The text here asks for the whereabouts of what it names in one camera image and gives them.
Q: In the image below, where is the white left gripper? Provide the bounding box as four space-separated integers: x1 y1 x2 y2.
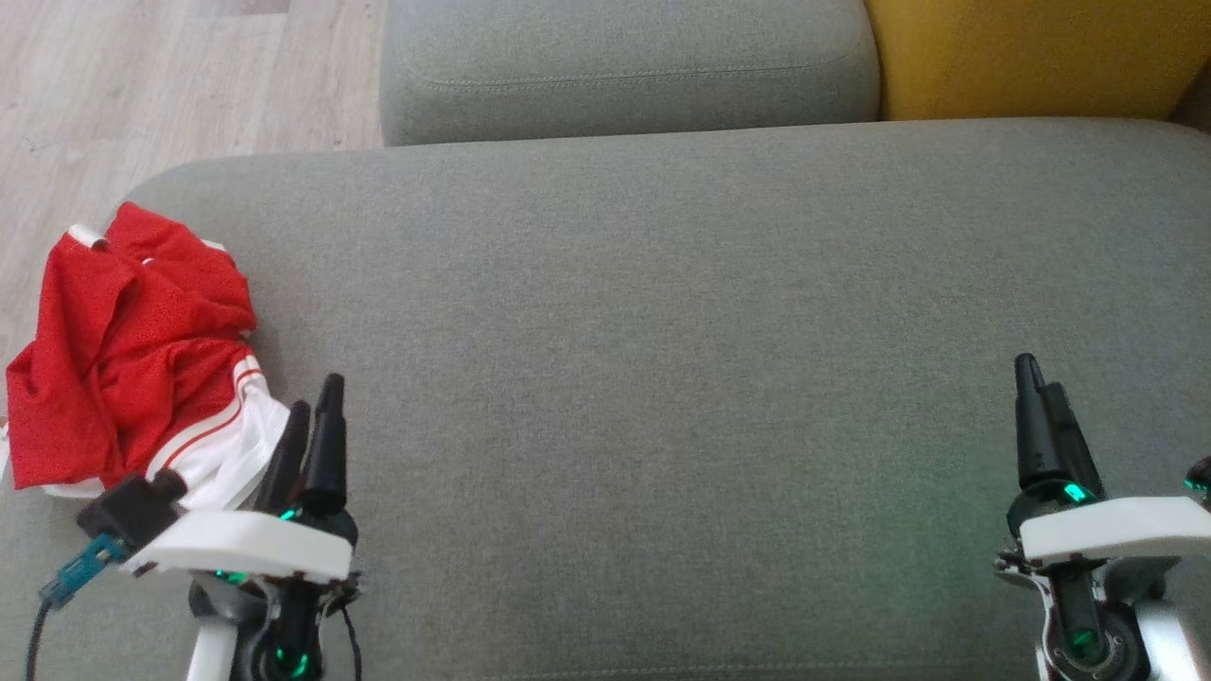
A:
123 374 362 681

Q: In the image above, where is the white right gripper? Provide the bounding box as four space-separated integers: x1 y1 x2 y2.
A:
993 353 1211 681

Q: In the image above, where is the red garment wide white band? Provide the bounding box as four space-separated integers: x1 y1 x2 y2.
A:
3 336 291 514

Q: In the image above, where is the grey sofa seat cushion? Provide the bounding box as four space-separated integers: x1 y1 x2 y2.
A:
0 117 1211 681

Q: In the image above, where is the yellow sofa cushion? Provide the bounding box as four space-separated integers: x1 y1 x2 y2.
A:
863 0 1211 122

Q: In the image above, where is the grey sofa back cushion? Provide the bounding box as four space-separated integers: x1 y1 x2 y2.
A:
379 0 883 148

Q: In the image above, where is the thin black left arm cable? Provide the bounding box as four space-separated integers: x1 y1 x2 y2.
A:
339 605 363 681

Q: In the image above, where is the left camera cable teal plug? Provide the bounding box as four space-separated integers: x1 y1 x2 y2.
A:
24 534 126 681

